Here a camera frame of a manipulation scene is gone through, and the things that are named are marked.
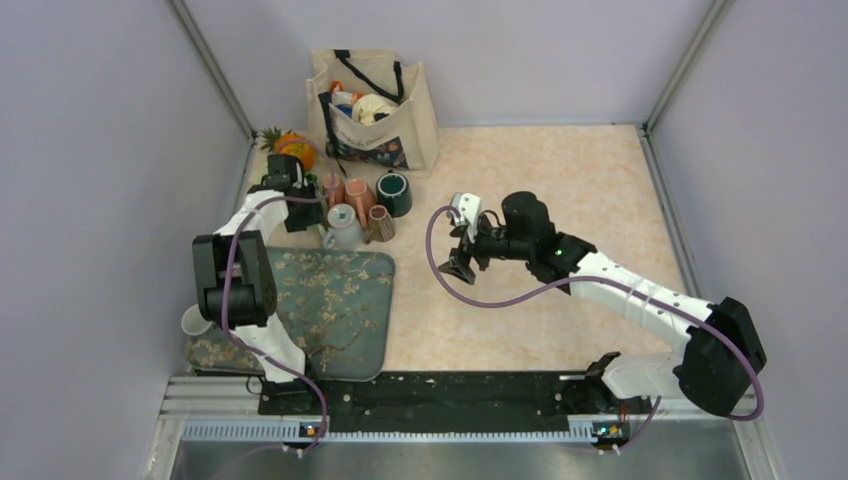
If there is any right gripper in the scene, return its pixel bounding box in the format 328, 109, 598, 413
440, 213, 534, 284

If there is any brown striped small mug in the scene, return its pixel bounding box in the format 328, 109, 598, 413
368, 205, 396, 243

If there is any light blue white mug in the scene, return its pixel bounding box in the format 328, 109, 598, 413
322, 203, 366, 250

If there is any white printed text mug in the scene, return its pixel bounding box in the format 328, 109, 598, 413
180, 304, 215, 336

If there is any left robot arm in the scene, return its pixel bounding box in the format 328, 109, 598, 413
192, 154, 324, 414

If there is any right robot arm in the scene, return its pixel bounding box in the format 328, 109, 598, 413
430, 191, 767, 422

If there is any pink mug left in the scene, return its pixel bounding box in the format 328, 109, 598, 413
322, 174, 346, 209

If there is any pink mug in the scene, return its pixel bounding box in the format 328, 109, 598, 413
344, 178, 377, 230
322, 174, 346, 209

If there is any pink mug right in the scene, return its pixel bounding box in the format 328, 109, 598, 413
344, 178, 377, 230

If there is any dark green mug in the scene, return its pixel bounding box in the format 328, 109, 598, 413
376, 171, 413, 218

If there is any orange toy pineapple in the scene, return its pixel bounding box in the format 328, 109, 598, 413
259, 126, 318, 171

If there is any canvas tote bag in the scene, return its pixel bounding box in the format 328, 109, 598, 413
306, 49, 439, 177

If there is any teal floral tray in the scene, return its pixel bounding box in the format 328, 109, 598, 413
187, 247, 396, 381

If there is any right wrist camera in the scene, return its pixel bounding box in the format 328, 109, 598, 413
448, 192, 482, 243

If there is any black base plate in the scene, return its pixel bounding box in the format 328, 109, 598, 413
258, 371, 651, 434

